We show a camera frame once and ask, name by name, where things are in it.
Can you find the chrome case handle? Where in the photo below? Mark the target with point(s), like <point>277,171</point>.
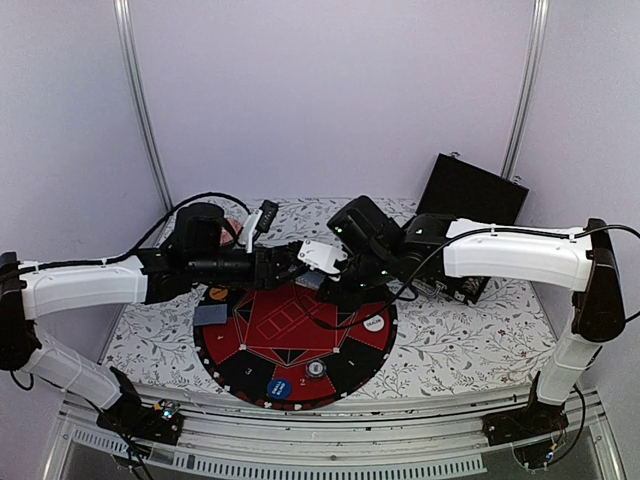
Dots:
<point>429,290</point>

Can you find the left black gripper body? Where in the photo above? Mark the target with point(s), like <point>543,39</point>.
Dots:
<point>208,268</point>

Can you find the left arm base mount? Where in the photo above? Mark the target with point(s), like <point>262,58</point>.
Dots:
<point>160,423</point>

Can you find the blue playing card deck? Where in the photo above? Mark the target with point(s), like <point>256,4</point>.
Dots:
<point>310,279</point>

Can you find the face-down card seat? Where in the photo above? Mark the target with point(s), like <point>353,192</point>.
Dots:
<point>208,315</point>

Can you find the left aluminium frame post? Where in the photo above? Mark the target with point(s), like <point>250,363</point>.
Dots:
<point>124,24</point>

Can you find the black poker chip case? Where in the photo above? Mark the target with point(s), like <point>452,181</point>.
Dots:
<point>462,190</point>

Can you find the aluminium frame post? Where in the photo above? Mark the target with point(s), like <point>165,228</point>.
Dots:
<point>531,67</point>
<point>124,24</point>

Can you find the aluminium front rail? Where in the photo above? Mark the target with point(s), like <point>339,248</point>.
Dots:
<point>407,438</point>

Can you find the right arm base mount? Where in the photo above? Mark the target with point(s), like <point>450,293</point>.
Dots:
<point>533,420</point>

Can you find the red patterned small bowl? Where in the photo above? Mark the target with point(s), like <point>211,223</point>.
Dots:
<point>229,232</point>

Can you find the right aluminium frame post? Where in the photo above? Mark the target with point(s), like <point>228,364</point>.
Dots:
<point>531,67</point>

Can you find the blue small blind button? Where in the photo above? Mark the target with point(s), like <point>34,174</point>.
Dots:
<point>279,389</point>

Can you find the round red black poker mat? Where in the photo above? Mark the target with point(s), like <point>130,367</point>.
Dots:
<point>274,334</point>

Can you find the small poker chip stack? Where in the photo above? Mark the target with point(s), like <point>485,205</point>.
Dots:
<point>315,370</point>

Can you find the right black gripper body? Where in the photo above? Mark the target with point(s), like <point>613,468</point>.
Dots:
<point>370,270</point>

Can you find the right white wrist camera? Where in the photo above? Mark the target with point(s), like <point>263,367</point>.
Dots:
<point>321,256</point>

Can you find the chip row outer right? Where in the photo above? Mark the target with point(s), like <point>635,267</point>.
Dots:
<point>473,287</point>

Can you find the orange big blind button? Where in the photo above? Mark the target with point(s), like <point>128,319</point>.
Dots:
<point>218,294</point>

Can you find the white dealer button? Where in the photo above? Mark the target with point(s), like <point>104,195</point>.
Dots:
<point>375,324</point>

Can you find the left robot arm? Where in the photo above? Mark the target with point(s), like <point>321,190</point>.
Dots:
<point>30,290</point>

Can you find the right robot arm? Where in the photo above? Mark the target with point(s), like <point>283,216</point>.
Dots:
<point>581,260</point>

